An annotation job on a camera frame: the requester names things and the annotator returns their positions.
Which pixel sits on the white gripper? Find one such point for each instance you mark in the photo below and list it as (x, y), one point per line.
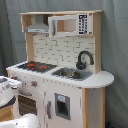
(8, 84)

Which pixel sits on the white toy microwave door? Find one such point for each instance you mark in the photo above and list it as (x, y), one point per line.
(62, 26)

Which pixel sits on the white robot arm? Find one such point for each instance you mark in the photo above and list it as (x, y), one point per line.
(7, 100)

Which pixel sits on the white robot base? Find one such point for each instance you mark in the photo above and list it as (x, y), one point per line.
(26, 121)

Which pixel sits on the wooden toy kitchen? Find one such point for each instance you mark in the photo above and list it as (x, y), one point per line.
(81, 51)

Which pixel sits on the toy oven door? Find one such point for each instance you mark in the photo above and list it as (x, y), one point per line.
(27, 103)

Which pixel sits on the black toy stovetop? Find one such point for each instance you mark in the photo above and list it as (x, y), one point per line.
(37, 66)

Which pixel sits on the grey ice dispenser panel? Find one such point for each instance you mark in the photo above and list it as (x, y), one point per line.
(62, 106)

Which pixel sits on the grey range hood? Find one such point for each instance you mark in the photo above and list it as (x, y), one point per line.
(39, 24)

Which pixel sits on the grey toy sink basin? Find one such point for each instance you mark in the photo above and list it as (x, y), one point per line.
(72, 74)

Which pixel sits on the grey fridge door handle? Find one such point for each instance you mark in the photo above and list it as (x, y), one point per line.
(48, 109)

